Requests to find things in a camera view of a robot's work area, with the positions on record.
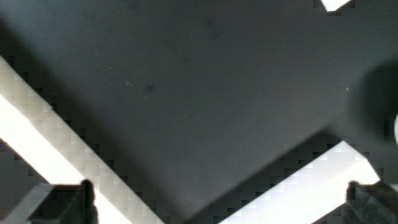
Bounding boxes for white lamp bulb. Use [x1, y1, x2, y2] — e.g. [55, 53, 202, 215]
[389, 114, 398, 145]

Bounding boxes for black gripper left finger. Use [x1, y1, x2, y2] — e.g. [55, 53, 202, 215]
[0, 180, 96, 224]

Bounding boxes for white U-shaped frame barrier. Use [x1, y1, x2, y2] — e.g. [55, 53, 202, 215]
[0, 57, 380, 224]

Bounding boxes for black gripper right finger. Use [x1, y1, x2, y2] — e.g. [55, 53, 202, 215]
[343, 181, 398, 224]

